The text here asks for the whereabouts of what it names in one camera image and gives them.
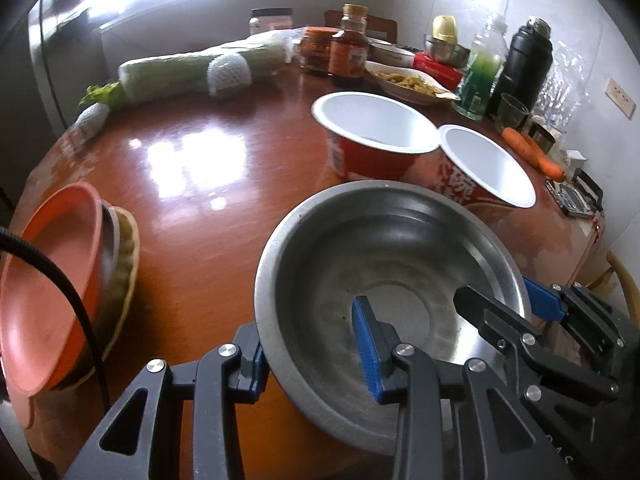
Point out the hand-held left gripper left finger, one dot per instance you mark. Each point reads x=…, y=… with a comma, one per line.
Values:
x=257, y=367

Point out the wooden chair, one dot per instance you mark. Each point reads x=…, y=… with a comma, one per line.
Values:
x=382, y=22
x=620, y=280

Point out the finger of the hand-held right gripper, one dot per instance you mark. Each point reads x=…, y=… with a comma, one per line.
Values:
x=545, y=300
x=500, y=322

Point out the crumpled clear plastic wrap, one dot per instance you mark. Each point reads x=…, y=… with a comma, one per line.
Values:
x=560, y=90

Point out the orange carrot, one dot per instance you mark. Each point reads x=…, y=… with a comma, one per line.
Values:
x=550, y=165
x=517, y=139

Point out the large steel bowl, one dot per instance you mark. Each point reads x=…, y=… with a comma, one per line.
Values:
x=390, y=270

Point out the grey refrigerator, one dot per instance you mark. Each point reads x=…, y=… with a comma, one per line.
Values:
x=55, y=60

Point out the small white paper box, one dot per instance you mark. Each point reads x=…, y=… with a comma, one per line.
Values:
x=576, y=157

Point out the wrapped green celtuce stalk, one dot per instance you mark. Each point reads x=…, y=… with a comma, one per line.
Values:
x=170, y=72

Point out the white ceramic bowl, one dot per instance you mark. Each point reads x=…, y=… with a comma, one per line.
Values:
x=390, y=52

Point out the clear glass cup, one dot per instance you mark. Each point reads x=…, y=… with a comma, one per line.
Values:
x=512, y=112

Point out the red instant noodle bowl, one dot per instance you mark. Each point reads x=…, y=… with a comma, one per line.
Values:
x=485, y=170
x=372, y=127

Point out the red box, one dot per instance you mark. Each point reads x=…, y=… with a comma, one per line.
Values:
x=440, y=69

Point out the yellow shell-shaped plate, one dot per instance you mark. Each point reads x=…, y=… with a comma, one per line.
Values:
x=129, y=255

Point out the red plastic plate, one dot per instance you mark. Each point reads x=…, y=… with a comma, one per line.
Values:
x=45, y=285

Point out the white wall socket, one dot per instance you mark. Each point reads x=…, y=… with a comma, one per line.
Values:
x=620, y=97

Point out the fruit in white foam net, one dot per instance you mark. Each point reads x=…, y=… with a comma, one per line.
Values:
x=229, y=75

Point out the orange label sauce bottle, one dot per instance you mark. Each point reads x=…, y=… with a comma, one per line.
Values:
x=349, y=57

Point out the green lettuce leaves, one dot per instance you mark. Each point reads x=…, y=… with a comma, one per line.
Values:
x=102, y=95

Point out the black thermos flask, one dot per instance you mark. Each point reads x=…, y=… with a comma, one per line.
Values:
x=525, y=70

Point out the red chili sauce jar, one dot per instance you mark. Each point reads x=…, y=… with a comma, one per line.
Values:
x=317, y=52

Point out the glass jar black lid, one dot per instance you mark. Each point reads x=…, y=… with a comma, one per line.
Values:
x=270, y=21

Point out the white foam net sleeve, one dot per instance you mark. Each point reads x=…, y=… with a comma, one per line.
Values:
x=94, y=120

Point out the green liquid plastic bottle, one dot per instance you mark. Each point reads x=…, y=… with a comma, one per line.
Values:
x=477, y=80

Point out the white plate of food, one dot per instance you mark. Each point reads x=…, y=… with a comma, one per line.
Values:
x=405, y=84

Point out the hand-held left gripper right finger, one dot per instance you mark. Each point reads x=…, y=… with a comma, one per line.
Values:
x=367, y=350

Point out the small steel cup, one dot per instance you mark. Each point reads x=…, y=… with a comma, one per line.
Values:
x=544, y=135

